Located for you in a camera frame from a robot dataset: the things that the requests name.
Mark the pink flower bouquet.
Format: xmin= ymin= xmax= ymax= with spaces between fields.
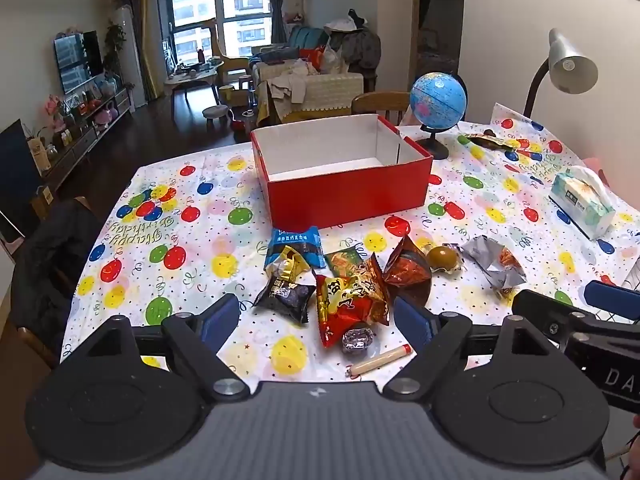
xmin=44 ymin=94 xmax=68 ymax=131

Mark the television cabinet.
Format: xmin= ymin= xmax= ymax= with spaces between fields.
xmin=30 ymin=87 xmax=135 ymax=196

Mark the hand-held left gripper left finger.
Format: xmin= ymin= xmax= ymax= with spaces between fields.
xmin=85 ymin=294 xmax=251 ymax=402

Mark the small foil candy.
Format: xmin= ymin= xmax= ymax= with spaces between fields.
xmin=341 ymin=327 xmax=375 ymax=353

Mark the wooden chair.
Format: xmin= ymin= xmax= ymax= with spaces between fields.
xmin=351 ymin=91 xmax=413 ymax=126

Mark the blue desk globe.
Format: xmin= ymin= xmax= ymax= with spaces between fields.
xmin=410 ymin=72 xmax=468 ymax=161

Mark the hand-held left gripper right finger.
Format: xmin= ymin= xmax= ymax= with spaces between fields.
xmin=382 ymin=296 xmax=548 ymax=402

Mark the dark flat panel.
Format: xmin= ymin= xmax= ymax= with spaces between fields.
xmin=0 ymin=120 xmax=41 ymax=241

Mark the sausage stick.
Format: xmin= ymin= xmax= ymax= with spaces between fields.
xmin=346 ymin=344 xmax=413 ymax=378

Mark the silver and orange snack packet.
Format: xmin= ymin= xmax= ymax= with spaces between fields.
xmin=459 ymin=235 xmax=528 ymax=293

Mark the window curtain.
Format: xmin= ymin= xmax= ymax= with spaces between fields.
xmin=125 ymin=0 xmax=163 ymax=103

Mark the tissue box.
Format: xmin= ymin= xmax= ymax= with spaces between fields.
xmin=548 ymin=165 xmax=617 ymax=241

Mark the black and gold snack packet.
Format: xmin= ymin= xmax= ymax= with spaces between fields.
xmin=252 ymin=246 xmax=317 ymax=325

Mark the tall green plant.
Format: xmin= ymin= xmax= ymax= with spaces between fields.
xmin=102 ymin=20 xmax=126 ymax=76

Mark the television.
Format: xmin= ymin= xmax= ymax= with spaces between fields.
xmin=54 ymin=30 xmax=104 ymax=95

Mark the red cardboard box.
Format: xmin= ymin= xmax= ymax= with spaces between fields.
xmin=250 ymin=114 xmax=434 ymax=231

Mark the coffee table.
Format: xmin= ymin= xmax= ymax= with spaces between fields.
xmin=165 ymin=62 xmax=224 ymax=106

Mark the sofa with cream cover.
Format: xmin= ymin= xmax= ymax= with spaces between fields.
xmin=250 ymin=25 xmax=381 ymax=128

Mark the white tower air conditioner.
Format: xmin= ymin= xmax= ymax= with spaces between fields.
xmin=116 ymin=7 xmax=146 ymax=106

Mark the small round stool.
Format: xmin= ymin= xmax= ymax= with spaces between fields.
xmin=202 ymin=105 xmax=231 ymax=128

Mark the pile of clothes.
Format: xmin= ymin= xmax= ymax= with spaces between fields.
xmin=322 ymin=8 xmax=382 ymax=76

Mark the blue snack packet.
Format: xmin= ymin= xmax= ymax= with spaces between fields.
xmin=264 ymin=226 xmax=322 ymax=268

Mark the red and yellow snack packet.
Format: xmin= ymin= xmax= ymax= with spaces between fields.
xmin=315 ymin=255 xmax=392 ymax=350

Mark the red-brown snack packet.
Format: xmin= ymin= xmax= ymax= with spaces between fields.
xmin=382 ymin=234 xmax=433 ymax=306

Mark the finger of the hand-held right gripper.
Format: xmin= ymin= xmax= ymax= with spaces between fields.
xmin=512 ymin=290 xmax=596 ymax=348
xmin=584 ymin=280 xmax=640 ymax=322

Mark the dark green and yellow packet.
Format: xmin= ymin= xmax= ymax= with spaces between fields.
xmin=457 ymin=130 xmax=531 ymax=153

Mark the grey desk lamp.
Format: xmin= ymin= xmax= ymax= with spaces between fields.
xmin=522 ymin=27 xmax=599 ymax=118

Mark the green snack packet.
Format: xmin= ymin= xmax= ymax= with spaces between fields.
xmin=325 ymin=246 xmax=373 ymax=278

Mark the balloon print tablecloth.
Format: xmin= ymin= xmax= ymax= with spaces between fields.
xmin=60 ymin=102 xmax=640 ymax=386

